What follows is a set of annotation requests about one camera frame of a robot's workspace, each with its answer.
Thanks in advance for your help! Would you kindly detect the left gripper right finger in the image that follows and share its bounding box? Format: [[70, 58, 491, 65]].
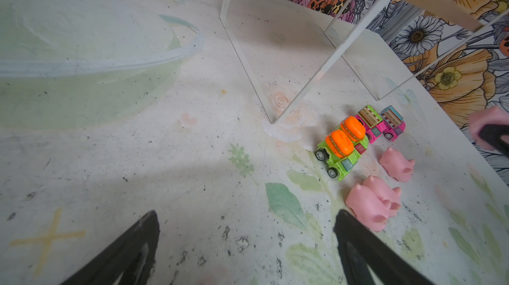
[[334, 210, 432, 284]]

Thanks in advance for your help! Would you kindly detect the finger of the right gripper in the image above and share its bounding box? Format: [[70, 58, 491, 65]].
[[479, 124, 509, 157]]

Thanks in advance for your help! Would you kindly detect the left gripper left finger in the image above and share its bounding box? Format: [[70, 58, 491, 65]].
[[63, 210, 160, 284]]

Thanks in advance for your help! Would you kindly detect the pink pig toy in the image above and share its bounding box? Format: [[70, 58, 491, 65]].
[[363, 176, 402, 217], [468, 106, 508, 151], [379, 147, 416, 182], [345, 184, 389, 232]]

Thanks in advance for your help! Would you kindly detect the green orange mixer truck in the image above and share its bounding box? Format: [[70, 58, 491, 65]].
[[314, 130, 361, 181], [339, 116, 369, 155]]

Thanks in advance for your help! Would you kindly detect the two-tier bamboo white shelf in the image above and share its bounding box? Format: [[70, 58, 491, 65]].
[[224, 0, 508, 127]]

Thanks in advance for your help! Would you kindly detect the pink teal toy truck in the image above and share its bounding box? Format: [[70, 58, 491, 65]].
[[381, 106, 406, 142]]

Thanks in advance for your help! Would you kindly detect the pink green toy truck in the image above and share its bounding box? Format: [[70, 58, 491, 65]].
[[355, 105, 387, 144]]

